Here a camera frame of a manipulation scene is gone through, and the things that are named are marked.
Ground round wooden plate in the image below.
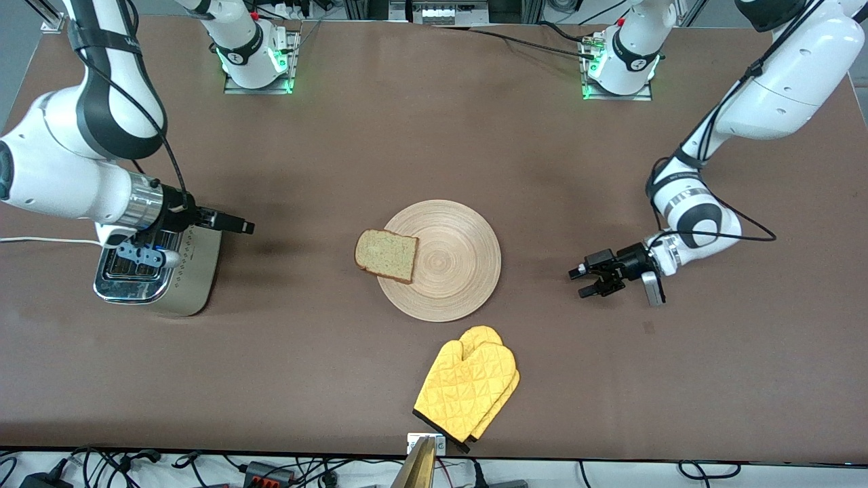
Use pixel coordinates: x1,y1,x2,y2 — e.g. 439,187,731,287
376,199,502,323

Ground brown bread slice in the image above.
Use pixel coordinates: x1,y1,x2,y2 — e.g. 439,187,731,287
354,229,420,285

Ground silver two-slot toaster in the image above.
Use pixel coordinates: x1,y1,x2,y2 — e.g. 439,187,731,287
94,224,223,317

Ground yellow quilted oven mitt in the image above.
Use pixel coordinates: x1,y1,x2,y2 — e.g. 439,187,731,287
460,326,521,441
413,339,517,454

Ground black box orange connectors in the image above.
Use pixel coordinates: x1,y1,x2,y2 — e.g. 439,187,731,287
243,461,294,486

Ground white power strip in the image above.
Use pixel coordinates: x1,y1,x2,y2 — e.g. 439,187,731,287
406,0,490,25

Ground black power adapter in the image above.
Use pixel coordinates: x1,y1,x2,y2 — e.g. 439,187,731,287
19,470,74,488

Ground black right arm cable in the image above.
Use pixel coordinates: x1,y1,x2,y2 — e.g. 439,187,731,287
64,20,192,207

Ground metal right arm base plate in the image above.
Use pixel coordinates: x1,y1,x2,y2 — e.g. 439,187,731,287
224,30,294,95

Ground white toaster power cord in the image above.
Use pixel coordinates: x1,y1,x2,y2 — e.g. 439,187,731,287
0,236,102,247

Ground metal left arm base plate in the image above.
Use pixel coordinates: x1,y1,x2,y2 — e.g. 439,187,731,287
581,37,654,102

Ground looped black floor cable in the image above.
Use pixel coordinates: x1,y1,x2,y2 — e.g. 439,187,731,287
678,460,741,479

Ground small white metal bracket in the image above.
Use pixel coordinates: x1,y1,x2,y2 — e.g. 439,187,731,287
407,433,447,455

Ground long black table cable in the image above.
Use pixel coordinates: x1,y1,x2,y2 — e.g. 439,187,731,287
434,26,597,59

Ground aluminium frame profile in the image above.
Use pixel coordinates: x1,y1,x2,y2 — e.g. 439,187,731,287
26,0,66,33

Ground short black table cable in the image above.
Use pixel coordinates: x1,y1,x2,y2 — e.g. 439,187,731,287
539,20,592,45

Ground brass camera mount post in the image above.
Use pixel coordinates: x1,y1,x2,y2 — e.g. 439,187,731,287
391,436,435,488

